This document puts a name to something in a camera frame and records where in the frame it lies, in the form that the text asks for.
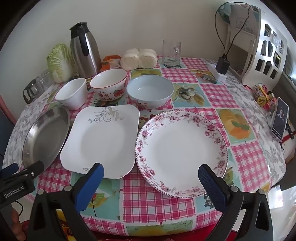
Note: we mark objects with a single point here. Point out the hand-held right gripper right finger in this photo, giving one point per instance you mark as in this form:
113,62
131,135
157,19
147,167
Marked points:
211,185

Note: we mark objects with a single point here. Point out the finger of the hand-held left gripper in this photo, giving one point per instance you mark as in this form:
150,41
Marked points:
8,168
32,170

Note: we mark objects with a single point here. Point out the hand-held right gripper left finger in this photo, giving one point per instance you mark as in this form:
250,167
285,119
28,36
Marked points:
92,183

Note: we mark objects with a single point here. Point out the round steel plate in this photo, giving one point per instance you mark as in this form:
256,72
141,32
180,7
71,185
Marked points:
44,139

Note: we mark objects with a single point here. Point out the white square plate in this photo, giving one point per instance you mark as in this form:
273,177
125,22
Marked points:
101,139

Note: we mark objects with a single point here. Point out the pink floral round plate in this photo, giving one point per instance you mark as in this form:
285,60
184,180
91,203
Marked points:
178,150

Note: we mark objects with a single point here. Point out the small white bowl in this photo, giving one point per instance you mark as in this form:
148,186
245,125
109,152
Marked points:
71,95

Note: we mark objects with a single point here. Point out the strawberry print bowl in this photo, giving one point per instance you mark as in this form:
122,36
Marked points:
108,92

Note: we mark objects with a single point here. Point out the pale blue bowl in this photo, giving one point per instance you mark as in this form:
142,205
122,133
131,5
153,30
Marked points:
148,88

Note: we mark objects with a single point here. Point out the person's left hand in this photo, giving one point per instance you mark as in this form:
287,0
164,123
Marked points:
18,227

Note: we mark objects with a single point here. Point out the blue pink-edged chair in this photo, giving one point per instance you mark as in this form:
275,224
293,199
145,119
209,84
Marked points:
5,132

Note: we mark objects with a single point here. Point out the pink checked printed tablecloth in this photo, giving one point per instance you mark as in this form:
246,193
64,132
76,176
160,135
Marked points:
143,197

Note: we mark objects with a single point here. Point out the clear glass tumbler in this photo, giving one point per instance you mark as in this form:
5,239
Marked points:
45,80

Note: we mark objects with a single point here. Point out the smartphone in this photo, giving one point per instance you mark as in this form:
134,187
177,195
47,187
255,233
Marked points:
279,118

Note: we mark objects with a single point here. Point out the colourful candy packet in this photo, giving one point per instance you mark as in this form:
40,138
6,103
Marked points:
271,102

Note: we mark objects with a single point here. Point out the yellow candy packet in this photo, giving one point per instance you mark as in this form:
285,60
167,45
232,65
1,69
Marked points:
260,95

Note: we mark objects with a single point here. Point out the napa cabbage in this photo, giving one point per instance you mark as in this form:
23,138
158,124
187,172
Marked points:
59,64

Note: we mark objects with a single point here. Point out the black charger adapter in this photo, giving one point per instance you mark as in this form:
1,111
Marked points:
223,66

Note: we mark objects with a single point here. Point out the orange snack packet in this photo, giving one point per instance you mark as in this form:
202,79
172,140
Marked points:
111,62

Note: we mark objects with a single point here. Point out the steel thermos jug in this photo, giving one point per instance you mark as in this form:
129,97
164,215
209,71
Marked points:
85,58

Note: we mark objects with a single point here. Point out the clear glass mug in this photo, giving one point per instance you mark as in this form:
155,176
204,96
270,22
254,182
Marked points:
170,53

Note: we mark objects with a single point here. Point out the floral cushion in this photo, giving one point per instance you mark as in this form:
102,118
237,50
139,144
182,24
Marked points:
242,18

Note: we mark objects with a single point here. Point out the teal cloth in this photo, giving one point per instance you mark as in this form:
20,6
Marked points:
225,14

